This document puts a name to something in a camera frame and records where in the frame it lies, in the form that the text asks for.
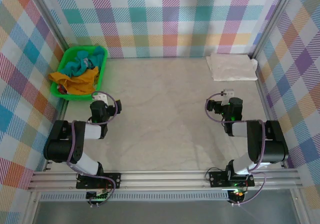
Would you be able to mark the teal printed t-shirt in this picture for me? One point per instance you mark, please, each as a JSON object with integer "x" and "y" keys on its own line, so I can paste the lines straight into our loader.
{"x": 75, "y": 67}

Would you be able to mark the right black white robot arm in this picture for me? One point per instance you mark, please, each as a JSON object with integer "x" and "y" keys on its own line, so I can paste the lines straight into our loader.
{"x": 272, "y": 144}

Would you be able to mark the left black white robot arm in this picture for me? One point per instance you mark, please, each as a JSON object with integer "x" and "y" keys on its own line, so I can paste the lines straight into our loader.
{"x": 62, "y": 144}

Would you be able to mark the mustard yellow t-shirt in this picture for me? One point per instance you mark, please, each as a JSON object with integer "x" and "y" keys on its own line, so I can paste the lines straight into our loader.
{"x": 80, "y": 84}

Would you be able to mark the white folded t-shirt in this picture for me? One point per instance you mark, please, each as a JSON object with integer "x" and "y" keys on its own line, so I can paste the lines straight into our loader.
{"x": 232, "y": 67}

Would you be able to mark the red item in basket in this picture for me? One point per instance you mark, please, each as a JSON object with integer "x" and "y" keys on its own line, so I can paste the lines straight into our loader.
{"x": 61, "y": 90}

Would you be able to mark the green plastic basket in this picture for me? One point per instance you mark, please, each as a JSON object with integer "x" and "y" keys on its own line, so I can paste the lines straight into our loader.
{"x": 103, "y": 66}

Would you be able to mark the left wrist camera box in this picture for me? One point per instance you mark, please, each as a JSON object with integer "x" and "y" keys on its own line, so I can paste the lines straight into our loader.
{"x": 102, "y": 97}

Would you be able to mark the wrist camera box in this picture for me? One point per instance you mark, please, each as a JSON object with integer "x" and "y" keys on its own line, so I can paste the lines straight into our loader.
{"x": 229, "y": 92}
{"x": 102, "y": 97}

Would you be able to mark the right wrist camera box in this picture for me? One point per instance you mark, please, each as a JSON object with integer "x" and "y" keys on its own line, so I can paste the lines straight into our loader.
{"x": 229, "y": 92}

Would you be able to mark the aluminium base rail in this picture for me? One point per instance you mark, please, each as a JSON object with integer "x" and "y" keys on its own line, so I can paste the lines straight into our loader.
{"x": 162, "y": 179}

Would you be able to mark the aluminium frame post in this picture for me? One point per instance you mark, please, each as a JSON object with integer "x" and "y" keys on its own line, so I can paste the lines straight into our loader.
{"x": 273, "y": 19}
{"x": 50, "y": 19}

